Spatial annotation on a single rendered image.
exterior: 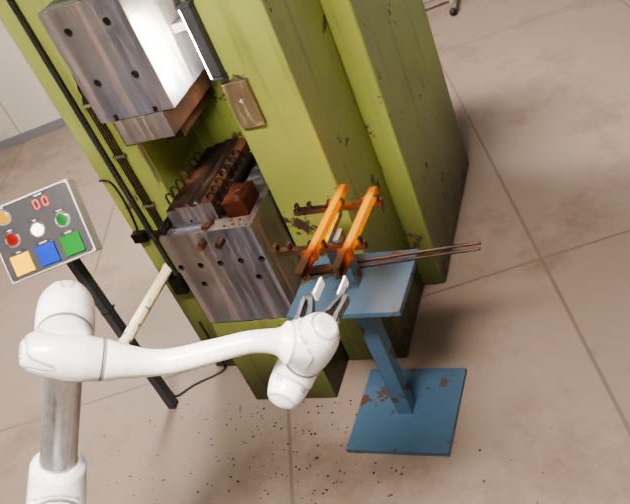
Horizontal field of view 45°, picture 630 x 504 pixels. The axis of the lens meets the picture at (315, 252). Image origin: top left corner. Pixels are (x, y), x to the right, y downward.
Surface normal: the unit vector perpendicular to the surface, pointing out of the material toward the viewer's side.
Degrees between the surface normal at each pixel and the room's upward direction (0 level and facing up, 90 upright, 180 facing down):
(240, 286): 90
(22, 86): 90
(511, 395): 0
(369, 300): 0
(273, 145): 90
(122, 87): 90
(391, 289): 0
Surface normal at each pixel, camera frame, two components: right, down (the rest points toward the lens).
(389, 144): -0.26, 0.65
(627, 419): -0.34, -0.75
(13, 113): 0.06, 0.58
